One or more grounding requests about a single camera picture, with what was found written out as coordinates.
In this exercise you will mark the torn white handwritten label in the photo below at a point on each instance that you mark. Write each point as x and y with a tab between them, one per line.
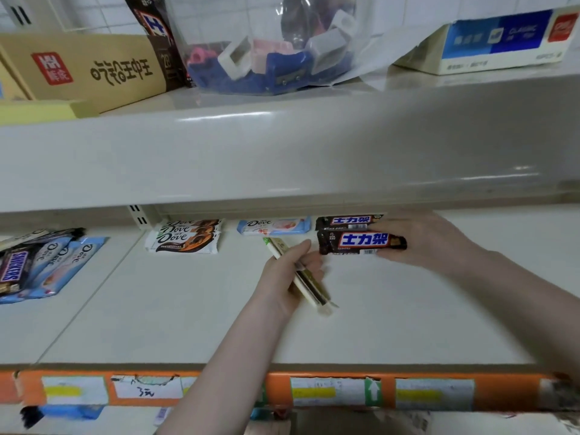
145	388

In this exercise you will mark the person's right hand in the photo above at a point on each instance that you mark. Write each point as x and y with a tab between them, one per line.
437	246

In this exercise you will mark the white and blue carton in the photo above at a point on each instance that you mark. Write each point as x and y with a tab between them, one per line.
494	40

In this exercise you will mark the orange price strip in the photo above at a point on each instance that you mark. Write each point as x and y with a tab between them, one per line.
503	391

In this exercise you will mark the white lower shelf board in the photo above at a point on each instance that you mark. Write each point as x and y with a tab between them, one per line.
181	312

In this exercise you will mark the yellow cardboard box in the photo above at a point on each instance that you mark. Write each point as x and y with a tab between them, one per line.
36	112

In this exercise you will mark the brown snack bar blue print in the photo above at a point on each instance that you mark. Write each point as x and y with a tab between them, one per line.
13	269

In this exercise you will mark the white and brown chocolate bar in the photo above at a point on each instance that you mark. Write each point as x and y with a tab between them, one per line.
195	222
185	243
190	229

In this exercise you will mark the person's left forearm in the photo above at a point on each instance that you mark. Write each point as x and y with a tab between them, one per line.
226	362

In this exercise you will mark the dark brown snack bag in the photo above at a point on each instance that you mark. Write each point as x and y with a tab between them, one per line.
156	36

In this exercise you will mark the person's right forearm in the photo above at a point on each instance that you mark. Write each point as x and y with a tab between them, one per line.
530	303

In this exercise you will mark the black and cream chocolate bar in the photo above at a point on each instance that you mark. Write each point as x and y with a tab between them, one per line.
40	237

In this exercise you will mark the grey upper shelf board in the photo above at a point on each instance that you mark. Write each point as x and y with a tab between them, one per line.
290	149

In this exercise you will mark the blue hanging label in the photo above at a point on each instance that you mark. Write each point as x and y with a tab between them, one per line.
72	411

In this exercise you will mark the person's left hand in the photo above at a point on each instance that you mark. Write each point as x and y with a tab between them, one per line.
281	280

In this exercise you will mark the beige slotted shelf upright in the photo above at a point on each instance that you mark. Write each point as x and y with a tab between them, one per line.
141	215

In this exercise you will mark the dark brown chocolate bar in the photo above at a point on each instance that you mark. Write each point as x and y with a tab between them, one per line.
349	221
358	242

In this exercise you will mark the white label with yellow stripe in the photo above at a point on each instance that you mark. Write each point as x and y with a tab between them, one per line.
75	390
326	392
435	395

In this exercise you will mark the light blue pink chocolate bar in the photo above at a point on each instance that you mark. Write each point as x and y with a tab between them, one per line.
274	226

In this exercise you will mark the brown cardboard box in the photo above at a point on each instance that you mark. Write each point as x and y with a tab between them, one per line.
90	67

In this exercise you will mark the person's right thumb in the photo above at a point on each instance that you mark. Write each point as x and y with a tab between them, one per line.
392	255

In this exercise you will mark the cream and green chocolate bar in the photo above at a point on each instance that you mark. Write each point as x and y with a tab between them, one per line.
312	289

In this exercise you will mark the person's left thumb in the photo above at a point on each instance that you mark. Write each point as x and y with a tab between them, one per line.
297	250

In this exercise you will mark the clear plastic bag of clips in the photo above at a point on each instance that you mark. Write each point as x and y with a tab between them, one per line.
272	49

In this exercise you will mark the green arrow label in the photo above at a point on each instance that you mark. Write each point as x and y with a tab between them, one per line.
373	392

